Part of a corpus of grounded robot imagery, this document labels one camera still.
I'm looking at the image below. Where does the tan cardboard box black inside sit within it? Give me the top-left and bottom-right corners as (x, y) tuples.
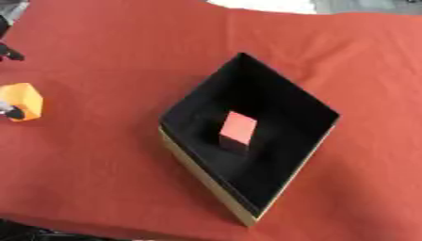
(156, 51), (343, 228)

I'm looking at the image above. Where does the pink block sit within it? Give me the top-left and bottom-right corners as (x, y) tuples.
(218, 110), (261, 148)

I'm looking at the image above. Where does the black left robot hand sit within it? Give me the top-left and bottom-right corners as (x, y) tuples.
(0, 41), (28, 122)

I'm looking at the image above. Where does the orange block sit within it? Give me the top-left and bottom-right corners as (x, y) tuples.
(0, 82), (45, 123)

